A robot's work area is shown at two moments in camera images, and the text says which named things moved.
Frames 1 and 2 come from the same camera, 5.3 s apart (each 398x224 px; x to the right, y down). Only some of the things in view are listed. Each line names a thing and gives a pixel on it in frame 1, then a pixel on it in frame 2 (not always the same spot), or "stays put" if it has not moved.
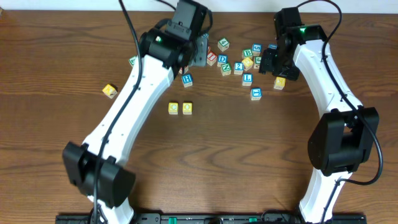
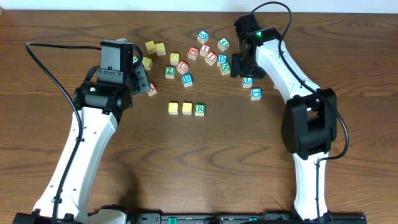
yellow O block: [187, 108] stays put
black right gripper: [273, 62] → [237, 66]
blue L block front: [247, 79] stays put
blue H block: [187, 80] stays put
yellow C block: [173, 108] stays put
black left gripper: [201, 52] → [142, 81]
